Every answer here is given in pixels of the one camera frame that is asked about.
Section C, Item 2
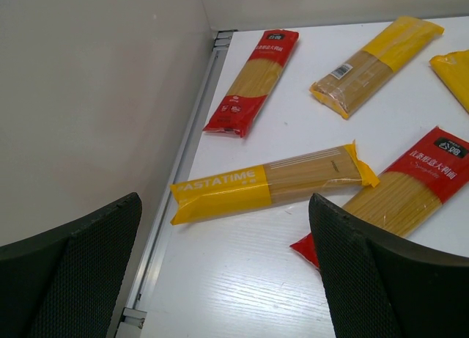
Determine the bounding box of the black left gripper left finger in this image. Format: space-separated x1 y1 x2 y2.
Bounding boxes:
1 193 142 337

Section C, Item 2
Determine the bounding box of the yellow spaghetti bag centre upright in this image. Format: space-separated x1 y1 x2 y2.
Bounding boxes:
429 50 469 111

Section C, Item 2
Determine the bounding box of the aluminium table edge rail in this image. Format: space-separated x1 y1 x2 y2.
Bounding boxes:
113 29 237 337

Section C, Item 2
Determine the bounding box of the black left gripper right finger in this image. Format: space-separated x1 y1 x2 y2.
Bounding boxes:
309 194 468 337

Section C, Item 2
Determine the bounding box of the yellow spaghetti bag with barcode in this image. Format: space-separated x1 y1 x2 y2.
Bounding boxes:
309 16 444 120

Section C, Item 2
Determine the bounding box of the yellow Pastatime bag left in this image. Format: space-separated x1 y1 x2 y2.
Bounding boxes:
171 143 379 225

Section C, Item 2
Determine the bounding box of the red spaghetti bag far left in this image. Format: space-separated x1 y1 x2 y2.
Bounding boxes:
203 29 300 138

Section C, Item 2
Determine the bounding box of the red spaghetti bag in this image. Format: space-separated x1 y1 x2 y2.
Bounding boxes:
203 29 300 138
289 125 469 269

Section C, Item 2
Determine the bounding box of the red spaghetti bag centre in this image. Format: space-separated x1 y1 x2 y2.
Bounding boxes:
289 125 469 269

